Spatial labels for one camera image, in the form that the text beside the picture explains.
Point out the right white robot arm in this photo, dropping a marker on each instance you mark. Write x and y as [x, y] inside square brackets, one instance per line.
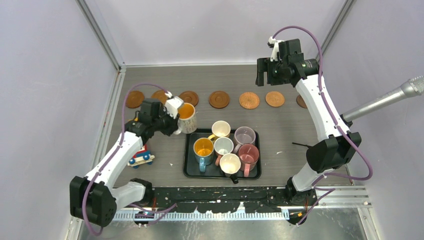
[336, 143]

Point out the black serving tray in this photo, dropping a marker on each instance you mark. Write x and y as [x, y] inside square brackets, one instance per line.
[191, 166]

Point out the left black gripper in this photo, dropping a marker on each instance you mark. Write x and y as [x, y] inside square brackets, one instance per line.
[173, 124]

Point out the white mug black handle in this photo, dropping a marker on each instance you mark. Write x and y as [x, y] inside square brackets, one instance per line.
[230, 165]

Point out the blue mug orange inside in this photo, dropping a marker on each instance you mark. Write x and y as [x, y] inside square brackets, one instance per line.
[204, 153]

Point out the dark brown wooden coaster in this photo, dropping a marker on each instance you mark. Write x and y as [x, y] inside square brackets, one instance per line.
[300, 101]

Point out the lilac mug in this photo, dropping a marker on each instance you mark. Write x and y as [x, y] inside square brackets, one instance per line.
[243, 135]

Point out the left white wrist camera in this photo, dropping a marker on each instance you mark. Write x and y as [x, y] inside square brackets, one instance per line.
[172, 104]

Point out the cream mug yellow handle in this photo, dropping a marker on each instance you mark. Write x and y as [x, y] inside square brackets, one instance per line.
[220, 129]

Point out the white mug orange inside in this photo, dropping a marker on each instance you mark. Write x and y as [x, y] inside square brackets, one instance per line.
[187, 122]

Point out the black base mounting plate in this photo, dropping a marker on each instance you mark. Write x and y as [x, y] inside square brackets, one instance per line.
[256, 199]

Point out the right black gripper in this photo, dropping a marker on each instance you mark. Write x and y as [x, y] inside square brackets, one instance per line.
[265, 64]

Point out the white mug pink handle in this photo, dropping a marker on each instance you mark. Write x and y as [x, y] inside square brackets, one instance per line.
[222, 146]

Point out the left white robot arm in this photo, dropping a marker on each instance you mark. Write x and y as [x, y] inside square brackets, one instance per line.
[93, 197]

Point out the silver microphone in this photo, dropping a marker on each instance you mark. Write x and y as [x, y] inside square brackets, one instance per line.
[411, 88]

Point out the woven rattan coaster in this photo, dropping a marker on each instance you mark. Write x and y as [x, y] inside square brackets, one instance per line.
[275, 99]
[249, 100]

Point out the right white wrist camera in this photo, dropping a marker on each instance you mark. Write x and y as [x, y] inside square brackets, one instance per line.
[274, 45]

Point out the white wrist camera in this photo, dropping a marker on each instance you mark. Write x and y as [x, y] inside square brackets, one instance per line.
[172, 104]
[274, 45]

